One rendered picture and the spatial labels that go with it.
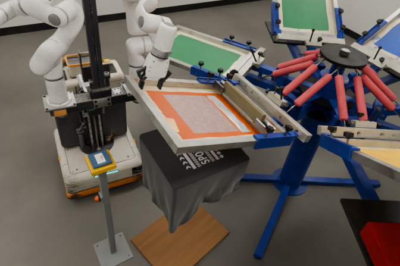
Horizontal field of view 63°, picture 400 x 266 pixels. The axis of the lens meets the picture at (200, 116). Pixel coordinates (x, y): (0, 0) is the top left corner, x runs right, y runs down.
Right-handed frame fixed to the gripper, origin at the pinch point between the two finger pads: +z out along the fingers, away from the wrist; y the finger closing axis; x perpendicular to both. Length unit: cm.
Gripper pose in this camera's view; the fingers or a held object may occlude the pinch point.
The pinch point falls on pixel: (150, 86)
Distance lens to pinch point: 144.1
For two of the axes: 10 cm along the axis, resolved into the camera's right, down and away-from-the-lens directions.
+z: -3.3, 8.2, 4.7
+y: -7.8, 0.4, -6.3
